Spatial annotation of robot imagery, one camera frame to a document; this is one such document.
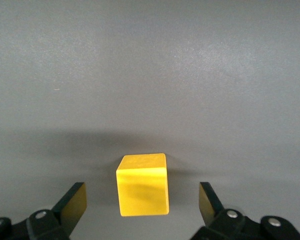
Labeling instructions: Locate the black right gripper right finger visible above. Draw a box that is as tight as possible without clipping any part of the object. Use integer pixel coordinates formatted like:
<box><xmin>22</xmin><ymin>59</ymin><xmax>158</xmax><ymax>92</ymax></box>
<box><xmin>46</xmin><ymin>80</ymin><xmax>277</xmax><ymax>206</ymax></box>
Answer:
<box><xmin>189</xmin><ymin>181</ymin><xmax>300</xmax><ymax>240</ymax></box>

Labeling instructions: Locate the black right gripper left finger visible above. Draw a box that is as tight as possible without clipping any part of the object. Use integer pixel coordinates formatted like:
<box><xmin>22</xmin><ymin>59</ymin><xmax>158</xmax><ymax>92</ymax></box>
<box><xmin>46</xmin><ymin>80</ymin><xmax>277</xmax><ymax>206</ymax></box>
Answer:
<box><xmin>0</xmin><ymin>182</ymin><xmax>88</xmax><ymax>240</ymax></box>

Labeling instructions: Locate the yellow cube block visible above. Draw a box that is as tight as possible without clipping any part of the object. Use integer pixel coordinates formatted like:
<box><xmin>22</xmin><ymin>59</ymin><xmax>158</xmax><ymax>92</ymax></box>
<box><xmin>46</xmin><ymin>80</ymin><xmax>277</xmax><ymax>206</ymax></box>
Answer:
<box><xmin>115</xmin><ymin>153</ymin><xmax>171</xmax><ymax>218</ymax></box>

